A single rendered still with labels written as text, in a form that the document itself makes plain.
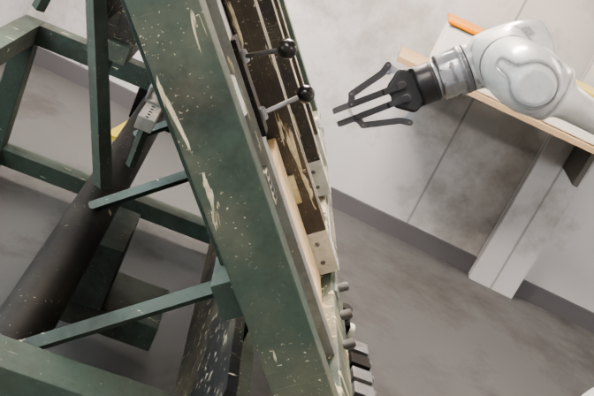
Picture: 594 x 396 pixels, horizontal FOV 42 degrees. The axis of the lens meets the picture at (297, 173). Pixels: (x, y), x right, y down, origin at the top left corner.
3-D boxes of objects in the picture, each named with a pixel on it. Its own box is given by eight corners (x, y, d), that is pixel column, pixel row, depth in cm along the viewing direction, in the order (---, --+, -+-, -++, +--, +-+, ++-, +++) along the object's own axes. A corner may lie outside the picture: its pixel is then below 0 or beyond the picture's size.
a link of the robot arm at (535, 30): (453, 35, 145) (467, 49, 132) (532, 4, 143) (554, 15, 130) (469, 87, 148) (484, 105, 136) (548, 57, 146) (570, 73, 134)
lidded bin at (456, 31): (505, 94, 454) (529, 49, 444) (511, 109, 414) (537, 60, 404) (426, 57, 455) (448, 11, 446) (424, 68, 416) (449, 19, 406)
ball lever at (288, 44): (236, 70, 148) (293, 60, 140) (229, 50, 146) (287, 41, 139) (246, 63, 150) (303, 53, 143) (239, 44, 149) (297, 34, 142)
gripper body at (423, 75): (430, 56, 138) (382, 75, 140) (446, 100, 139) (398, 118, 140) (428, 58, 146) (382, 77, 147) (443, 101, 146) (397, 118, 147)
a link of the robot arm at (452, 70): (477, 90, 137) (445, 102, 138) (472, 91, 146) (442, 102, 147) (460, 42, 137) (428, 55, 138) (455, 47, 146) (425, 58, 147)
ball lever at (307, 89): (263, 125, 151) (320, 100, 155) (257, 108, 149) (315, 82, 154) (255, 123, 154) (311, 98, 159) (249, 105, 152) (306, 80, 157)
